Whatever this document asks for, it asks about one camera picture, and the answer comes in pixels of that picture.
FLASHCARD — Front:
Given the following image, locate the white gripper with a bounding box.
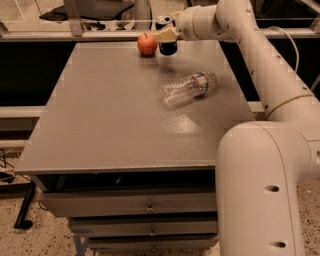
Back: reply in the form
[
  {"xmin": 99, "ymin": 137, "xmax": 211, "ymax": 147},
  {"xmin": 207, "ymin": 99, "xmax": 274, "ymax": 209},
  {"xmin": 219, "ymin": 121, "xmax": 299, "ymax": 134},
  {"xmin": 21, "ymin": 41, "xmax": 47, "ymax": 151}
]
[{"xmin": 153, "ymin": 6, "xmax": 199, "ymax": 43}]

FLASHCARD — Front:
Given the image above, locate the blue pepsi can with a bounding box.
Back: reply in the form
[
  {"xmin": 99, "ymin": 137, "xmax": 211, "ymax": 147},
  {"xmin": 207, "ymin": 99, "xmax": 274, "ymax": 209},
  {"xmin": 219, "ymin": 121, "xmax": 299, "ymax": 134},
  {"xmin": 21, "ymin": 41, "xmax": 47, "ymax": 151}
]
[{"xmin": 155, "ymin": 15, "xmax": 177, "ymax": 56}]

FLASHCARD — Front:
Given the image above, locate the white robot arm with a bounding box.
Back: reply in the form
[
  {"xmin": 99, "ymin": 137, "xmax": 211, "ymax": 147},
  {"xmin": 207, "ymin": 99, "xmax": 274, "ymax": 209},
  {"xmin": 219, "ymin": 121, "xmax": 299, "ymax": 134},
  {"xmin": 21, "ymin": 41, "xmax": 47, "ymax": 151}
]
[{"xmin": 155, "ymin": 0, "xmax": 320, "ymax": 256}]

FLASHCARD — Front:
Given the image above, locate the red apple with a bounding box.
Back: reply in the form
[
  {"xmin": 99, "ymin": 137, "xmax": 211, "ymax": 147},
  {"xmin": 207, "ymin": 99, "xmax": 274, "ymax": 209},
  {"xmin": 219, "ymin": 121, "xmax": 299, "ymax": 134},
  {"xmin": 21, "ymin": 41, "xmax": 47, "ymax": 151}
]
[{"xmin": 137, "ymin": 33, "xmax": 158, "ymax": 57}]

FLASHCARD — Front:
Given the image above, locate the clear plastic water bottle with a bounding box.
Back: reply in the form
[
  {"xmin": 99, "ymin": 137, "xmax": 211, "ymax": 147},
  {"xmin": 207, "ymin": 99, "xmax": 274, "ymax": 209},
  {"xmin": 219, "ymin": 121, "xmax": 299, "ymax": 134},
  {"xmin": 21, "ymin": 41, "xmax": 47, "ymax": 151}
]
[{"xmin": 160, "ymin": 72, "xmax": 219, "ymax": 108}]

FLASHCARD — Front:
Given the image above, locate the black office chair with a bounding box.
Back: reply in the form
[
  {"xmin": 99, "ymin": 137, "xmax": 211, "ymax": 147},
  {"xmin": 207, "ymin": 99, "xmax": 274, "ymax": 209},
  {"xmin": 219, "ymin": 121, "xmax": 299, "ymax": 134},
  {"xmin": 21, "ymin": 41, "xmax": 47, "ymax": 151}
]
[{"xmin": 39, "ymin": 0, "xmax": 134, "ymax": 22}]

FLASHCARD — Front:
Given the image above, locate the grey drawer cabinet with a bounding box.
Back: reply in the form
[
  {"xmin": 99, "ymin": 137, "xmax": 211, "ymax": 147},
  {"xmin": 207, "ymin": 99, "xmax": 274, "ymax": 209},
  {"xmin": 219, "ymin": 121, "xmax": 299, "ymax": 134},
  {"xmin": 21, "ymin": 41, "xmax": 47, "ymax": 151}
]
[{"xmin": 14, "ymin": 40, "xmax": 256, "ymax": 253}]

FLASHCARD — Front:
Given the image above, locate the middle grey drawer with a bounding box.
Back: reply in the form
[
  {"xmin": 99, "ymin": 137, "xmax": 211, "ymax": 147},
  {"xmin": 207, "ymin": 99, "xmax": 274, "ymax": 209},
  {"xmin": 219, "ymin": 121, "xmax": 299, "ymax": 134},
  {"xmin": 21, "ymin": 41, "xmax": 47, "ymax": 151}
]
[{"xmin": 70, "ymin": 214, "xmax": 218, "ymax": 237}]

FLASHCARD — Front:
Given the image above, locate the grey drawer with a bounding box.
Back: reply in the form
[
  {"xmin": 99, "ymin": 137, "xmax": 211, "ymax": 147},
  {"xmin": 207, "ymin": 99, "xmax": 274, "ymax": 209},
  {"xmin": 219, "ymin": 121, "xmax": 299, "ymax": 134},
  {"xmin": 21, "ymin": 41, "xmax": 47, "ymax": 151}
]
[
  {"xmin": 70, "ymin": 214, "xmax": 218, "ymax": 237},
  {"xmin": 40, "ymin": 188, "xmax": 217, "ymax": 217},
  {"xmin": 88, "ymin": 234, "xmax": 218, "ymax": 252}
]

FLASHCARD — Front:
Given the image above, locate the top grey drawer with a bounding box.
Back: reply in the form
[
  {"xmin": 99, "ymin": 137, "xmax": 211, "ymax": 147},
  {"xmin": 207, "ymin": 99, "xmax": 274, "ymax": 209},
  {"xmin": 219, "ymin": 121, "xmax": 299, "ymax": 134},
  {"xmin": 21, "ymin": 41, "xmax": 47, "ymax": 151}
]
[{"xmin": 40, "ymin": 188, "xmax": 217, "ymax": 217}]

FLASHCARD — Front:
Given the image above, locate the bottom grey drawer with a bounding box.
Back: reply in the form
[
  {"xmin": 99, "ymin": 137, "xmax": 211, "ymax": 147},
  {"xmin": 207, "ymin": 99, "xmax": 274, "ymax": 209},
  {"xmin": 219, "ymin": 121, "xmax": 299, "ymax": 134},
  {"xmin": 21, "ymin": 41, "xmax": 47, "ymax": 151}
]
[{"xmin": 88, "ymin": 234, "xmax": 218, "ymax": 252}]

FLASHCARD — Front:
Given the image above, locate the black stand leg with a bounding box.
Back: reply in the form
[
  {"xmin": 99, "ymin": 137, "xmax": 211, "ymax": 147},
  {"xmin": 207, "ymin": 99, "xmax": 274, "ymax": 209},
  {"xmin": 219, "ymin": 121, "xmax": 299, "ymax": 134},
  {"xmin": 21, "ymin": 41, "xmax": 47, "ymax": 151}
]
[{"xmin": 14, "ymin": 181, "xmax": 36, "ymax": 230}]

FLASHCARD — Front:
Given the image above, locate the metal window rail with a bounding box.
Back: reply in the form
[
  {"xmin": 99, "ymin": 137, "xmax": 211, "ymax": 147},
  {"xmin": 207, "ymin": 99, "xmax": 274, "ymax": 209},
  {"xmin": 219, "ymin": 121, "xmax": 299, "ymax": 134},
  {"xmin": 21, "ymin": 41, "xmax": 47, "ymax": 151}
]
[{"xmin": 0, "ymin": 0, "xmax": 319, "ymax": 42}]

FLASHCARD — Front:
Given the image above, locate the white cable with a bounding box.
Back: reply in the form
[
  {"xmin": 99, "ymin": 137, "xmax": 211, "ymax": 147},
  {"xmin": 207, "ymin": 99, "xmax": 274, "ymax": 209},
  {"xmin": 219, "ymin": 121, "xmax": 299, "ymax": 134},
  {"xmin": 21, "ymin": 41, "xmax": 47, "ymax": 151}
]
[{"xmin": 268, "ymin": 26, "xmax": 300, "ymax": 74}]

